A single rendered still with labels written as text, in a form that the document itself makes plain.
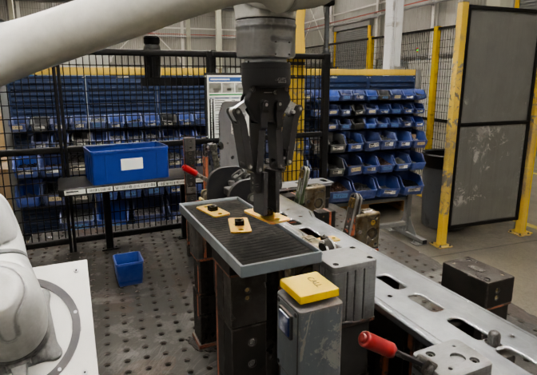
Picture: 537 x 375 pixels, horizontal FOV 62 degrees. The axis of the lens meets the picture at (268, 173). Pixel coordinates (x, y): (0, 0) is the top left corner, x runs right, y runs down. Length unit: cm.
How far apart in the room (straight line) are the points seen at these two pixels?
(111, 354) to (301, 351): 83
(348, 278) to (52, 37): 59
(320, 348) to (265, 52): 41
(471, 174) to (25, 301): 372
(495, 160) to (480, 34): 110
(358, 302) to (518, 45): 373
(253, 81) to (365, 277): 41
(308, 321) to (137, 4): 43
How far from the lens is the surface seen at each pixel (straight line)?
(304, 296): 60
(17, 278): 105
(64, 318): 129
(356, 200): 132
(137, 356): 135
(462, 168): 414
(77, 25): 56
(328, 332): 64
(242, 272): 67
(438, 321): 91
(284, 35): 67
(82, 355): 126
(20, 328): 107
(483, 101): 418
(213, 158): 152
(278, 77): 67
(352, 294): 85
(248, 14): 67
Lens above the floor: 143
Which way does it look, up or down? 12 degrees down
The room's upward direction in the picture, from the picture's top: straight up
